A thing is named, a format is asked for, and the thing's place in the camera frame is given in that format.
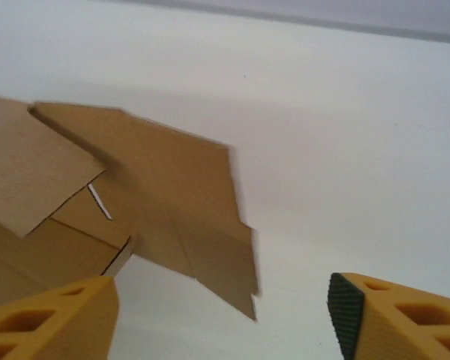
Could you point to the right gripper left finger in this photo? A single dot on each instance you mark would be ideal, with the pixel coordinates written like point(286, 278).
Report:
point(71, 322)

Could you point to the brown cardboard box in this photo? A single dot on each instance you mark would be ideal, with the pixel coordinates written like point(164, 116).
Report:
point(165, 187)

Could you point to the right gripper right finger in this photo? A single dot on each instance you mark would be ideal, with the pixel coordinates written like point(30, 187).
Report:
point(390, 322)

